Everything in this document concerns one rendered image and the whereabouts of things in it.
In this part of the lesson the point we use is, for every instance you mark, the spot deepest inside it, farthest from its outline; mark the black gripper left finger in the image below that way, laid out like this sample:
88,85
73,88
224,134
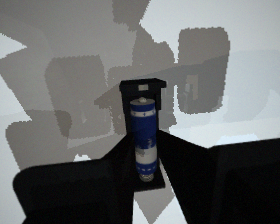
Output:
110,180

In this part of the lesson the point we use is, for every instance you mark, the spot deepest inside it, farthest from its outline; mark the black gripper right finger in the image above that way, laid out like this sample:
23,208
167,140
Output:
197,174

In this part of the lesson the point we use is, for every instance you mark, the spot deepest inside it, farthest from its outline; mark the blue cylindrical battery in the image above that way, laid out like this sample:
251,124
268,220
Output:
143,123

